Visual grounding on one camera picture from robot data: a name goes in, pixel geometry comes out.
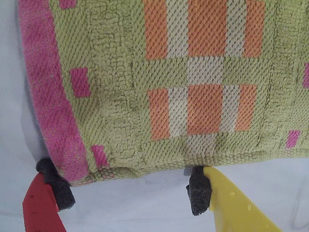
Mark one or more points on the green towel with pink border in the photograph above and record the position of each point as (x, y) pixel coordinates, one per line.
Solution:
(116, 96)

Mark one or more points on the white table cover sheet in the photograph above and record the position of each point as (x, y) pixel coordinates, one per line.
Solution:
(144, 212)

